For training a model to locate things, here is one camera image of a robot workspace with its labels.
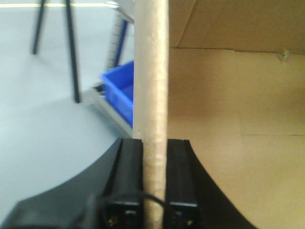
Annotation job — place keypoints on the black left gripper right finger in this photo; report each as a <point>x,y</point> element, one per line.
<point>182,211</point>

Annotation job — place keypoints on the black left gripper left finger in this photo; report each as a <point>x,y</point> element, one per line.
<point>123,206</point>

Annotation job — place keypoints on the brown cardboard box black print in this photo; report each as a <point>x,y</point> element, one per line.
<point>228,75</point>

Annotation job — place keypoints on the blue plastic bin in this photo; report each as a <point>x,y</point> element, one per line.
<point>118,89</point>

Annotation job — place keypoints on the black table leg left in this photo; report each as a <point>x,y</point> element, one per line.
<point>38,27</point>

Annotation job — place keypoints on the black table leg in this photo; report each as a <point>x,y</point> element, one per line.
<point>38,27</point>
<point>72,51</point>

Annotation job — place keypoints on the black table leg right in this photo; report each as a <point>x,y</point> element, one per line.
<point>72,51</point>

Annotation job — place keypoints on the metal shelf front rail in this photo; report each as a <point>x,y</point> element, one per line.
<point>99,100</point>

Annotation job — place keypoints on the blue shelf upright post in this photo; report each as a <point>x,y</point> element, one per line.
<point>117,42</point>

